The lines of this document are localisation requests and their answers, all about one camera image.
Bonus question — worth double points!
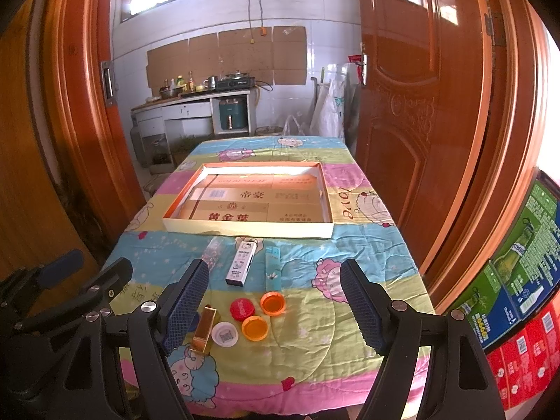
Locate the teal air fryer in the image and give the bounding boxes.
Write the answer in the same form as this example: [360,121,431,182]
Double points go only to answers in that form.
[218,97,248,130]

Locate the floral transparent lighter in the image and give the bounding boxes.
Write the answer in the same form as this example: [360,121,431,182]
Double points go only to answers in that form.
[200,236,225,271]

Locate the metal wok pan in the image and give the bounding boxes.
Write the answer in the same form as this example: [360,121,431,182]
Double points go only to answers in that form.
[160,86,184,100]

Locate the green beer carton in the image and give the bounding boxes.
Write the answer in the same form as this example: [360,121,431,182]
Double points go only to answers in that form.
[450,171,559,348]

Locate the teal crane lighter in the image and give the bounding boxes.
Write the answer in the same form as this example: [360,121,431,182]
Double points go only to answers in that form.
[265,246,282,292]

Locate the brown wooden door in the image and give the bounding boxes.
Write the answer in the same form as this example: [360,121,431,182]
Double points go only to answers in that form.
[357,0,548,311]

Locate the colourful cartoon sheep tablecloth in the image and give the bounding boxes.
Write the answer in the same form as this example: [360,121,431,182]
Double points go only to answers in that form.
[111,136,433,417]

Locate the red carton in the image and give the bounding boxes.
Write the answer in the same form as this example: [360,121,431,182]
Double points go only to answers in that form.
[487,292,560,412]

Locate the white kitchen counter cabinet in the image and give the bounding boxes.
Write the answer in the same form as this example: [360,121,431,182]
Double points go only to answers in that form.
[130,89,257,168]

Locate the Hello Kitty white lighter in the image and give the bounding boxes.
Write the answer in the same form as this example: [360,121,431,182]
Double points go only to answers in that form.
[225,241,257,286]

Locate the red bottle cap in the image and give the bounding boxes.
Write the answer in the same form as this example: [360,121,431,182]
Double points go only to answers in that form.
[230,298,256,322]

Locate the black gas stove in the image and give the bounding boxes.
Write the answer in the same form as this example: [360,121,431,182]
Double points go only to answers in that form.
[216,71,256,92]

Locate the white plastic bag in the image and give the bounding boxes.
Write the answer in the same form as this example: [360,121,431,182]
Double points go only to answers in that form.
[309,64,348,140]

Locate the silver door handle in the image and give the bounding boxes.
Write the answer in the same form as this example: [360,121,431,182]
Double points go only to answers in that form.
[356,42,368,87]

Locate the cardboard wall panels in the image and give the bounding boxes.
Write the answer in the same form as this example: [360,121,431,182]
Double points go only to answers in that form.
[146,26,308,94]

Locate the gold brown lighter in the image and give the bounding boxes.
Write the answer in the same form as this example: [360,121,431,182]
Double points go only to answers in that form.
[191,304,217,355]

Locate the orange white cardboard tray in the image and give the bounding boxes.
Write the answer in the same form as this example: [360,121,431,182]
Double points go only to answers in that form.
[162,161,334,239]

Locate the dark orange bottle cap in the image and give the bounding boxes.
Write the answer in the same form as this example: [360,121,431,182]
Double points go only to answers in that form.
[259,291,286,317]

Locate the white QR bottle cap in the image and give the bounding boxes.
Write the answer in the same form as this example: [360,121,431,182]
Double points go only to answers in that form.
[211,321,239,348]

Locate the light orange bottle cap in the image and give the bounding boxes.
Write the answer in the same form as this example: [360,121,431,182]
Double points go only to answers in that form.
[241,315,268,342]

